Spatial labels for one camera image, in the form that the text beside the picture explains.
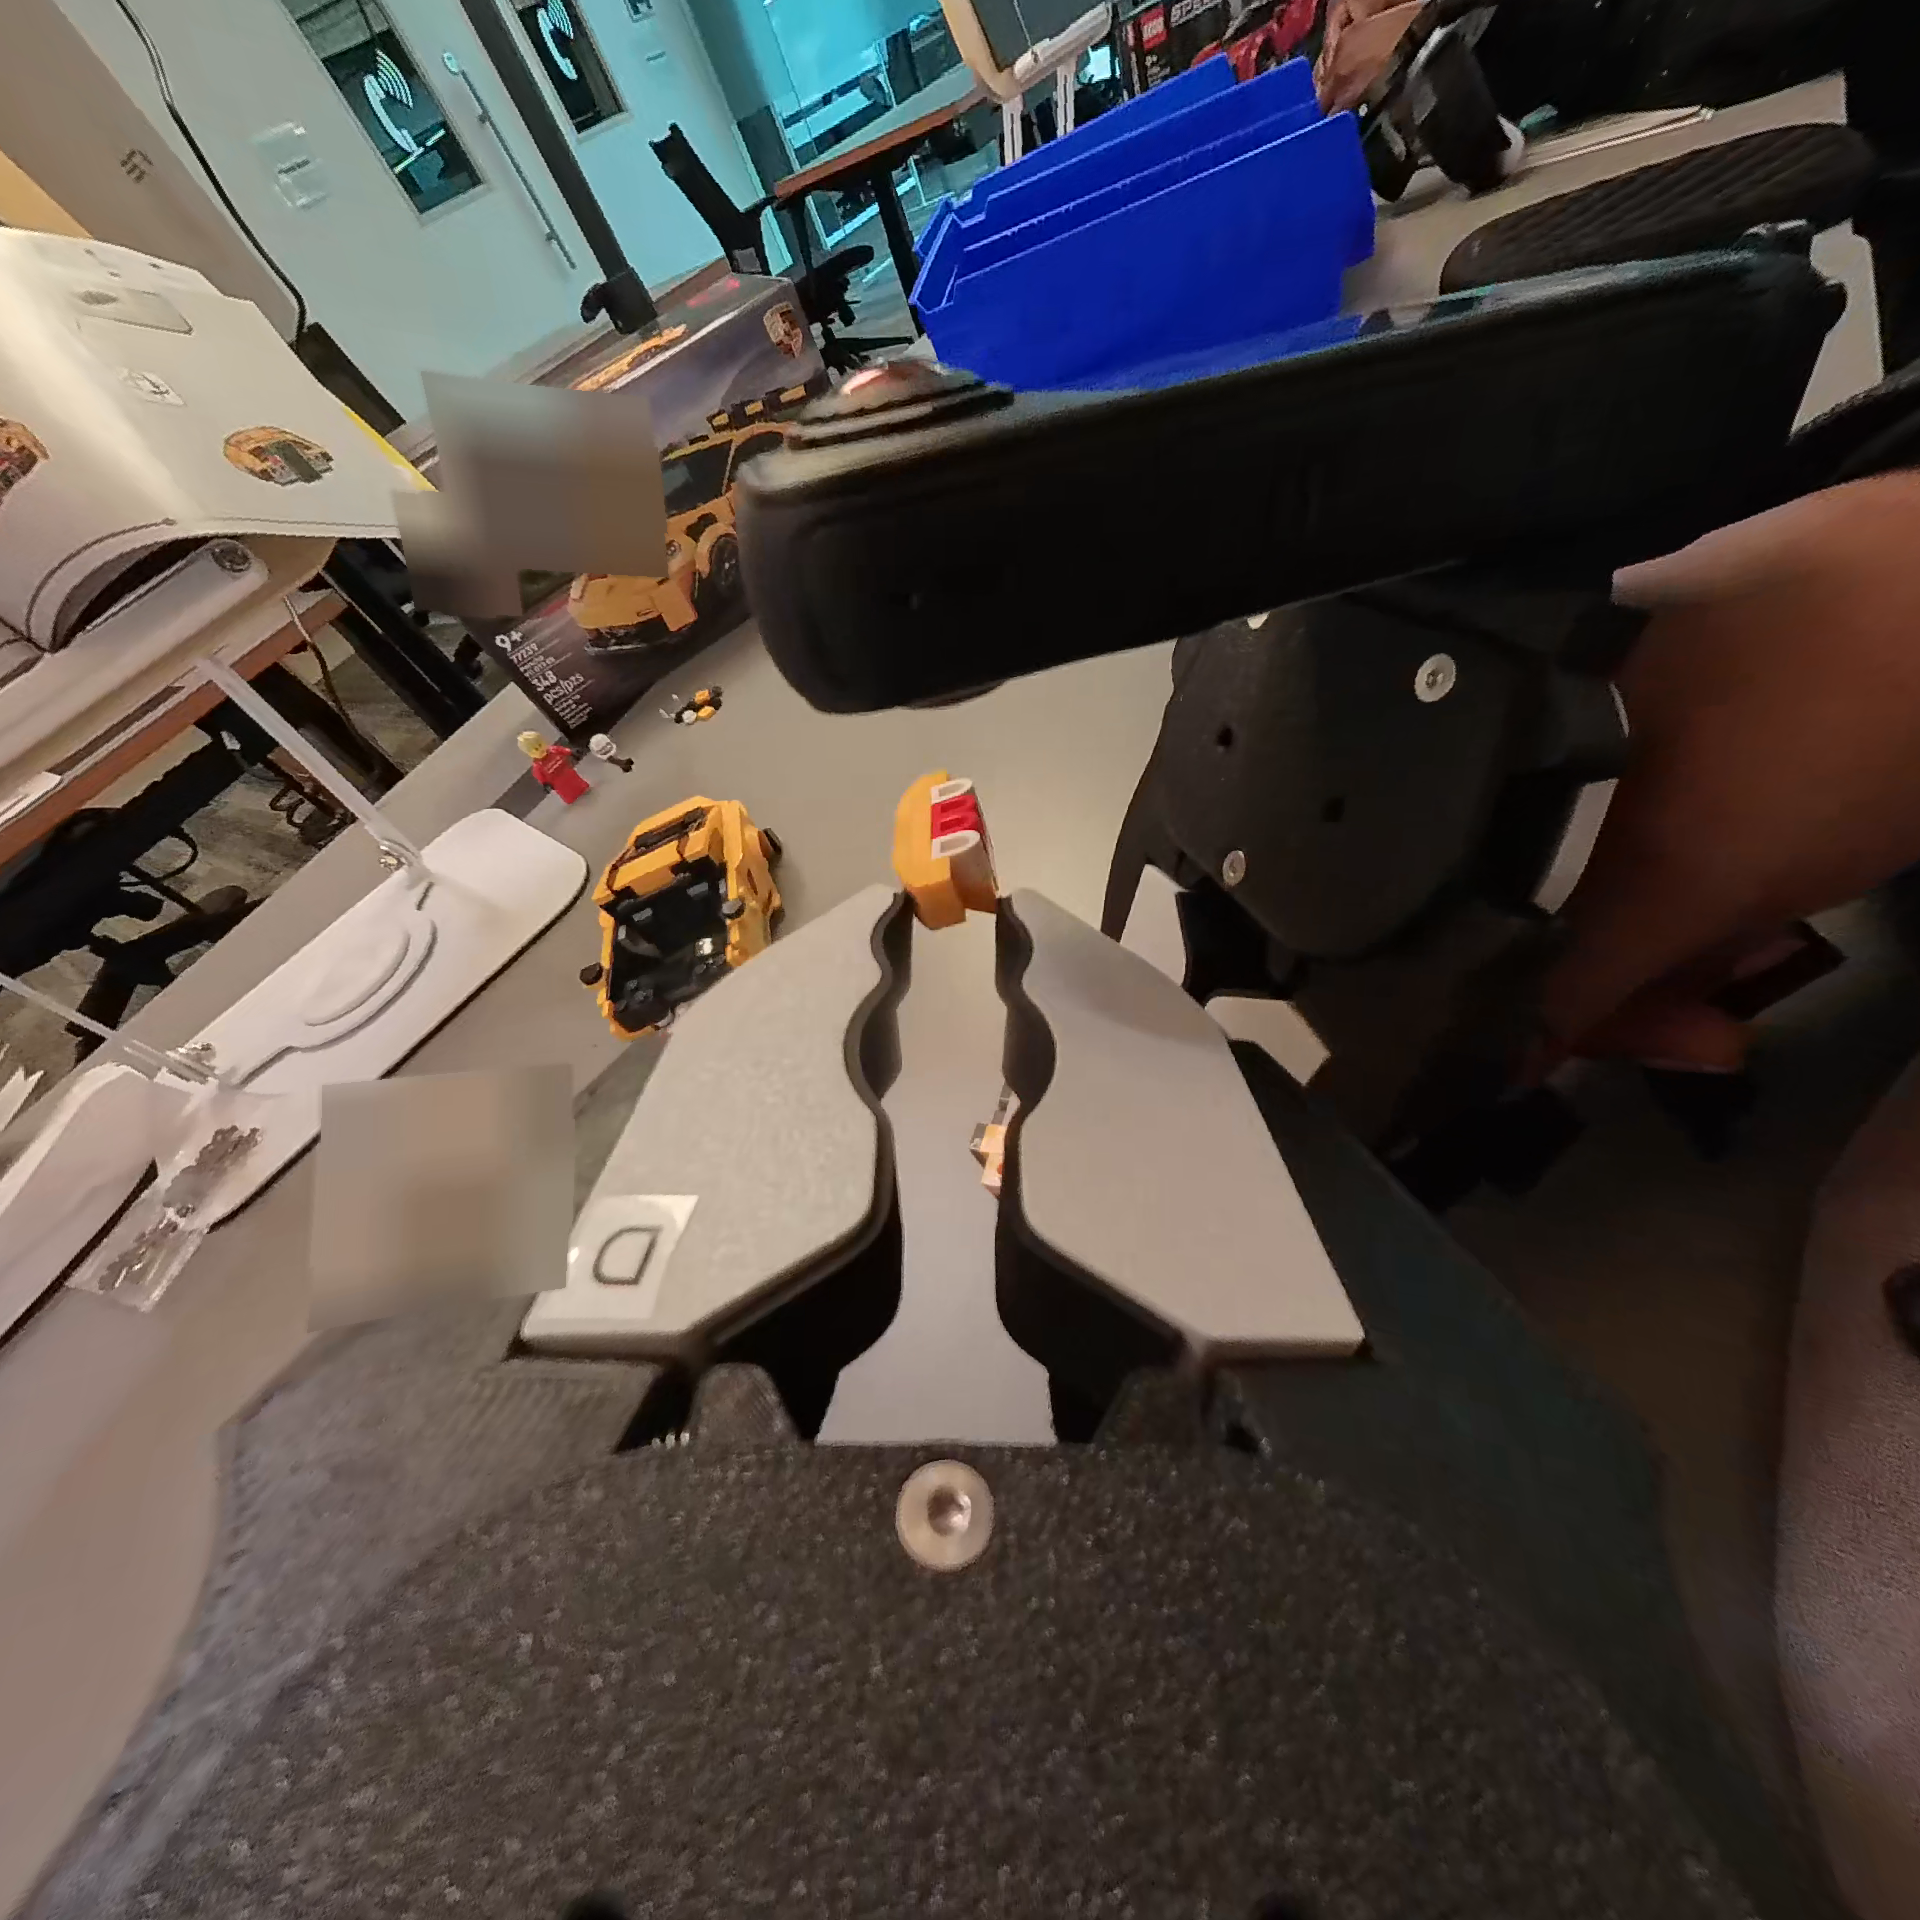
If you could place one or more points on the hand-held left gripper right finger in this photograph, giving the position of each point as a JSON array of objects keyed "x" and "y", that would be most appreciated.
[{"x": 1171, "y": 1172}]

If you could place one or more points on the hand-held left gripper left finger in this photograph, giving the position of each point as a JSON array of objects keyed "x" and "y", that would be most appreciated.
[{"x": 748, "y": 1140}]

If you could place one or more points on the grey plate lego subassembly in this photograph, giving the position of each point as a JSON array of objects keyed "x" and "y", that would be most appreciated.
[{"x": 993, "y": 1147}]

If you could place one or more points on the orange curved lego subassembly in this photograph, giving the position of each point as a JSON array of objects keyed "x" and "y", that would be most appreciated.
[{"x": 923, "y": 857}]

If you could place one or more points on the yellow lego car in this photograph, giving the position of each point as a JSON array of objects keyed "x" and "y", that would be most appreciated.
[{"x": 674, "y": 857}]

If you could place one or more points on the small white lego piece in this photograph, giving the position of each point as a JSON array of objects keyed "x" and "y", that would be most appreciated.
[{"x": 608, "y": 749}]

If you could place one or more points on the red lego minifigure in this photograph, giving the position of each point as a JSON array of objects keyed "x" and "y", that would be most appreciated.
[{"x": 550, "y": 770}]

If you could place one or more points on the small black yellow lego piece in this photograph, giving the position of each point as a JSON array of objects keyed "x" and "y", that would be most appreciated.
[{"x": 695, "y": 708}]

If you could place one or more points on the lego set box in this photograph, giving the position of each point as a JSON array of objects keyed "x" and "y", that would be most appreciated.
[{"x": 719, "y": 512}]

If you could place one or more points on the lego instruction booklet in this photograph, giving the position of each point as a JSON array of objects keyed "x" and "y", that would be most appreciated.
[{"x": 153, "y": 453}]

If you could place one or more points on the person's right hand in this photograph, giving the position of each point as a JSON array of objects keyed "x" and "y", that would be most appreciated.
[{"x": 1772, "y": 708}]

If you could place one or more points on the row of blue plastic bins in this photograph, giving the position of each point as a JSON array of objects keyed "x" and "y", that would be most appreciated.
[{"x": 1154, "y": 228}]

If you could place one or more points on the black toy box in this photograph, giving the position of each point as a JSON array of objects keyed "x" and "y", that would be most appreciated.
[{"x": 1186, "y": 43}]

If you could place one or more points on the black armrest pad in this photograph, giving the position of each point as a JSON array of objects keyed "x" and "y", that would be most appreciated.
[{"x": 1652, "y": 195}]

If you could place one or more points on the brown table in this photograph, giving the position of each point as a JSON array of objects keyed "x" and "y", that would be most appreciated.
[{"x": 886, "y": 141}]

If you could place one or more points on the clear bag of small parts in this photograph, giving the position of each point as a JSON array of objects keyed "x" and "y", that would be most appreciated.
[{"x": 187, "y": 1199}]

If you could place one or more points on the black office chair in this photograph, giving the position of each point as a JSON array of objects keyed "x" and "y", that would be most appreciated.
[{"x": 706, "y": 195}]

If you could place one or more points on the wooden side desk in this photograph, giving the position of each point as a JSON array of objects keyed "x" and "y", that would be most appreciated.
[{"x": 181, "y": 696}]

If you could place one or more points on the black pole stand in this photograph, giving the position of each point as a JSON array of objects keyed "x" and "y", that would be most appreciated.
[{"x": 598, "y": 228}]

